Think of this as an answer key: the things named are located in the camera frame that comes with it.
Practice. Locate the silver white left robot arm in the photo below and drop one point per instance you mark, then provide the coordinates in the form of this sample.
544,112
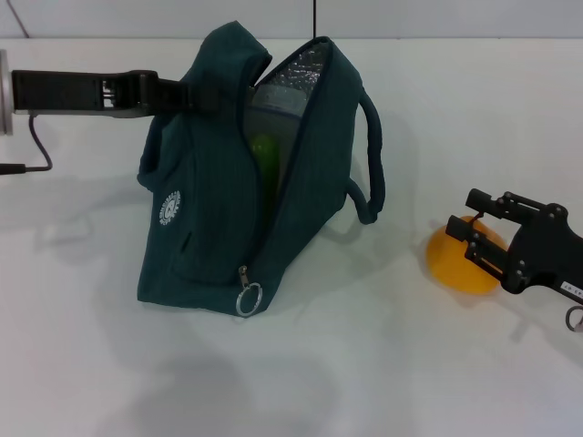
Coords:
5,91

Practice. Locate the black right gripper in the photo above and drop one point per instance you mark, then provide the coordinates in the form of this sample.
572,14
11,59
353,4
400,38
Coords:
551,250

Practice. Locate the orange-yellow pear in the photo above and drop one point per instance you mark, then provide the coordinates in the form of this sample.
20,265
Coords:
448,268

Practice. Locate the clear plastic blue-rimmed food container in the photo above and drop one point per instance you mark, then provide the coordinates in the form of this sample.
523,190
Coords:
275,114

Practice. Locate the green cucumber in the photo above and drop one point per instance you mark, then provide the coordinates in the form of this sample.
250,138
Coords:
265,159

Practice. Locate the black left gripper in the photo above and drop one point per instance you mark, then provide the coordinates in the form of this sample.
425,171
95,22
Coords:
68,91

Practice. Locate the dark teal fabric lunch bag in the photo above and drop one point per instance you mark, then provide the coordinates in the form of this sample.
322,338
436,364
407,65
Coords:
205,205

